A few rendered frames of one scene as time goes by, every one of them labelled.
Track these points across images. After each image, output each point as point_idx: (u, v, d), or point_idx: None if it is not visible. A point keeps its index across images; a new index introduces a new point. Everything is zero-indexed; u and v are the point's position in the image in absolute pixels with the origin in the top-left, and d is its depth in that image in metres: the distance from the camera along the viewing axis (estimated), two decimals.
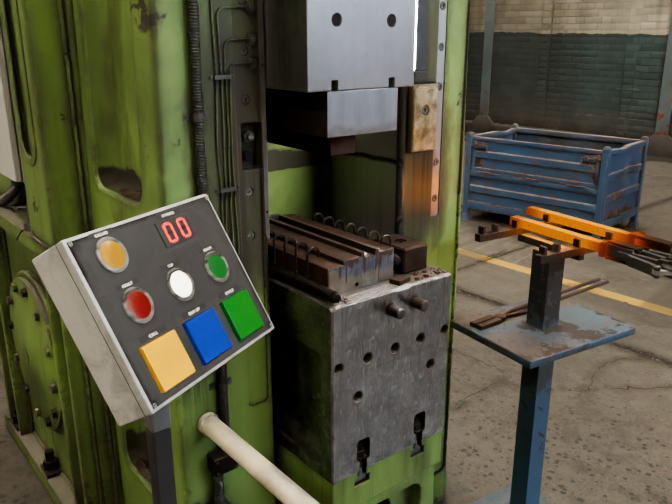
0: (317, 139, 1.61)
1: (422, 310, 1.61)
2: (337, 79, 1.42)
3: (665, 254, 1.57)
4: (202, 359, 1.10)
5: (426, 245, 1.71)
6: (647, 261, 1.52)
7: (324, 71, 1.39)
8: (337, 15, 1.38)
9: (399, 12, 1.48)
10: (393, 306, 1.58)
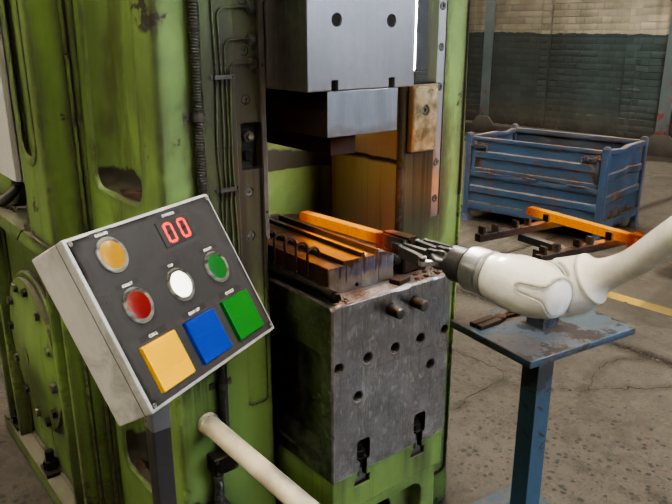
0: (317, 139, 1.61)
1: (422, 310, 1.61)
2: (337, 79, 1.42)
3: (438, 243, 1.47)
4: (202, 359, 1.10)
5: None
6: (415, 251, 1.41)
7: (324, 71, 1.39)
8: (337, 15, 1.38)
9: (399, 12, 1.48)
10: (393, 306, 1.58)
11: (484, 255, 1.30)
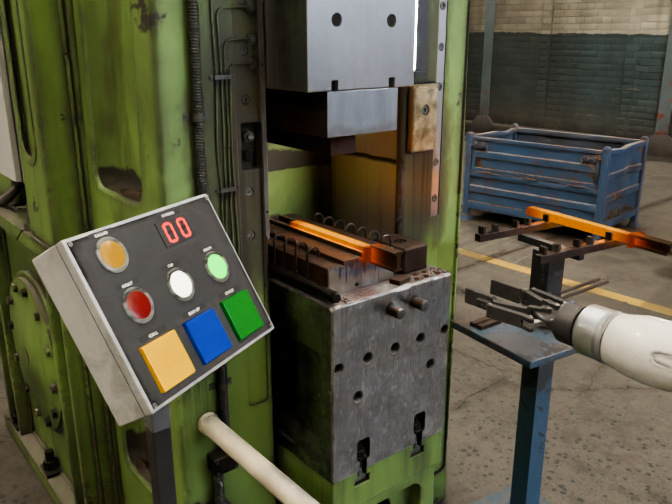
0: (317, 139, 1.61)
1: (422, 310, 1.61)
2: (337, 79, 1.42)
3: (546, 295, 1.30)
4: (202, 359, 1.10)
5: (426, 245, 1.71)
6: (514, 310, 1.23)
7: (324, 71, 1.39)
8: (337, 15, 1.38)
9: (399, 12, 1.48)
10: (393, 306, 1.58)
11: (606, 316, 1.12)
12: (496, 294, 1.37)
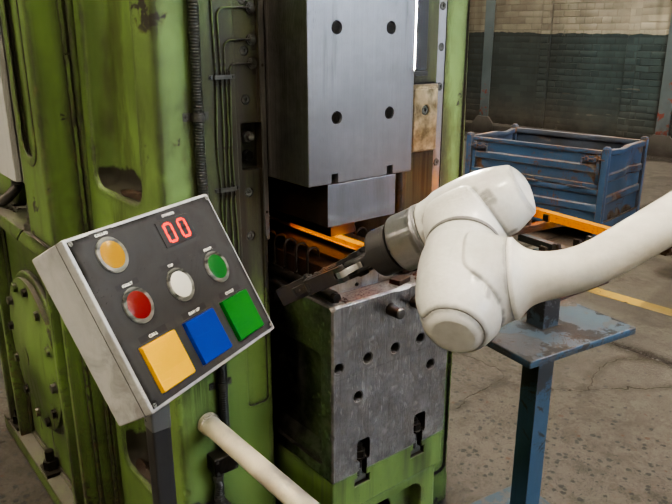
0: None
1: None
2: (337, 172, 1.48)
3: None
4: (202, 359, 1.10)
5: None
6: (326, 271, 1.06)
7: (324, 166, 1.45)
8: (337, 113, 1.44)
9: (397, 104, 1.54)
10: (393, 306, 1.58)
11: (408, 210, 1.00)
12: (292, 299, 1.15)
